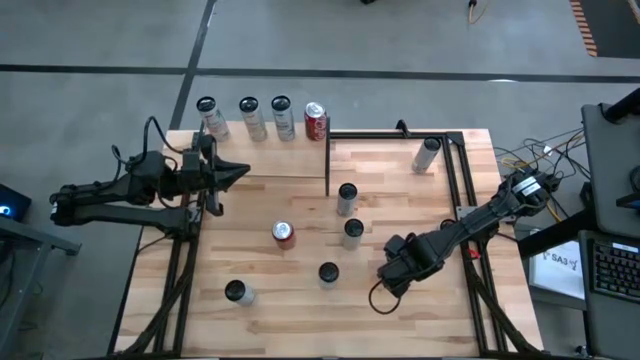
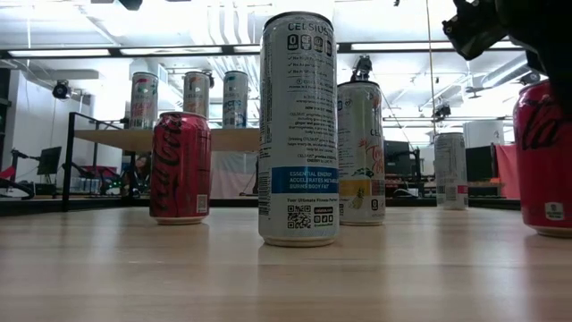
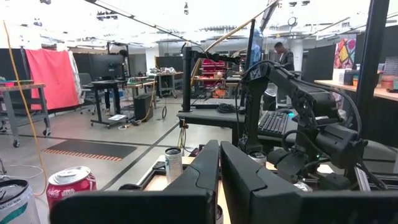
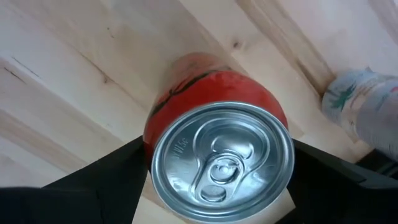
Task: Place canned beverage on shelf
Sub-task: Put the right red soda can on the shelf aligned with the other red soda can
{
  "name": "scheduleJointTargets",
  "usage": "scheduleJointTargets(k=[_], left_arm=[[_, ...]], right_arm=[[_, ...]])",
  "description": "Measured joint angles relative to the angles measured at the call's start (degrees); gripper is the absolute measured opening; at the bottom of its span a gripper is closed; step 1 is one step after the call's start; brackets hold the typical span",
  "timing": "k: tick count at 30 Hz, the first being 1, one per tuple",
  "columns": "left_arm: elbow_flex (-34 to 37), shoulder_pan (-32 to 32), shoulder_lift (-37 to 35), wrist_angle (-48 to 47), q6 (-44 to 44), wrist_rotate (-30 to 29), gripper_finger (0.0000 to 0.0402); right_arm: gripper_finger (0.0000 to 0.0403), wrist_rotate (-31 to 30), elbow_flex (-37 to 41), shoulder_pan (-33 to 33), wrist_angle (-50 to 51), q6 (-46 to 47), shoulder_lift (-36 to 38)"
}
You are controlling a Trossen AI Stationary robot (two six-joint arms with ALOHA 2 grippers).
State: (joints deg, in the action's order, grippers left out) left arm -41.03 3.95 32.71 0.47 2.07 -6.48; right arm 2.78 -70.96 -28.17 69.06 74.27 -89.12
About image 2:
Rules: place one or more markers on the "black ceiling camera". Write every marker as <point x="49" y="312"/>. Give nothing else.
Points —
<point x="442" y="110"/>
<point x="529" y="78"/>
<point x="61" y="89"/>

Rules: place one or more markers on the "red cloth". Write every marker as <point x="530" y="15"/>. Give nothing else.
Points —
<point x="507" y="172"/>

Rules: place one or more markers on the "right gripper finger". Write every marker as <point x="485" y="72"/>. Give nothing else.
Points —
<point x="564" y="89"/>

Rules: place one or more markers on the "wooden shelf board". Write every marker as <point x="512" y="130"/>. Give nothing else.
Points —
<point x="111" y="139"/>

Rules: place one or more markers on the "black computer monitor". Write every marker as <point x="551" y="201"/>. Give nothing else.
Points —
<point x="397" y="158"/>

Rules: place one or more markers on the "small black monitor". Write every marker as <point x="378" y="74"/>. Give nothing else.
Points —
<point x="49" y="160"/>

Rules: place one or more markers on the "white cloth sheet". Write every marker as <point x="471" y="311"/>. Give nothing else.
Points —
<point x="232" y="174"/>

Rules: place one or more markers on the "black cabinet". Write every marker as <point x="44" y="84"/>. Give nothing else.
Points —
<point x="480" y="163"/>

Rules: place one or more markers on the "Celsius can orange swirl logo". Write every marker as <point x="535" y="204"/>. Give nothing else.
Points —
<point x="196" y="96"/>

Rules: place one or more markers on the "black background robot arm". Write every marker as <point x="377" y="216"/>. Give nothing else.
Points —
<point x="18" y="155"/>

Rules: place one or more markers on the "ceiling light strip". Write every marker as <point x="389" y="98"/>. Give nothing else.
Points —
<point x="58" y="53"/>
<point x="509" y="44"/>
<point x="402" y="45"/>
<point x="170" y="50"/>

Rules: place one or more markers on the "red Coca-Cola can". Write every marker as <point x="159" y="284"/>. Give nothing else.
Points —
<point x="181" y="170"/>
<point x="536" y="170"/>

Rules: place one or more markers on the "white Celsius can blue band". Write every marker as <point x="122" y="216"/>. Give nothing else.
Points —
<point x="298" y="134"/>

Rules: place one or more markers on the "black hanging device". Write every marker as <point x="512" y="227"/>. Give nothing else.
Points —
<point x="362" y="69"/>

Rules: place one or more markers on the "Celsius Peach Vibe can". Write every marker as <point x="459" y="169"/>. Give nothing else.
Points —
<point x="144" y="103"/>

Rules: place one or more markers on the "person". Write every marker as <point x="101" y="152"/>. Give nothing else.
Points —
<point x="142" y="164"/>

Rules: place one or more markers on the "Celsius Tropical Vibe can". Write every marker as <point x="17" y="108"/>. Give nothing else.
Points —
<point x="362" y="147"/>

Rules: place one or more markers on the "black ceiling beam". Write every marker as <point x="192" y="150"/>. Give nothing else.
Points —
<point x="115" y="52"/>

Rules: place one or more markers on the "black aluminium table frame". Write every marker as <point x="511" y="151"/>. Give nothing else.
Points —
<point x="67" y="179"/>

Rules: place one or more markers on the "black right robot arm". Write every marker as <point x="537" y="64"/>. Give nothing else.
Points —
<point x="540" y="27"/>

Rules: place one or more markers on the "silver ceiling duct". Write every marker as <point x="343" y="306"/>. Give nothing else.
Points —
<point x="505" y="71"/>

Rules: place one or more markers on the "thin hanging pole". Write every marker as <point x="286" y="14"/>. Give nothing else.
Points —
<point x="430" y="67"/>

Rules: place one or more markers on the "white Celsius can black lid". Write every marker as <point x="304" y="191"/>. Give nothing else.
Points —
<point x="450" y="170"/>

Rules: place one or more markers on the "Celsius Arctic Vibe can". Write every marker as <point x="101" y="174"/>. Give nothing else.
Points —
<point x="235" y="100"/>

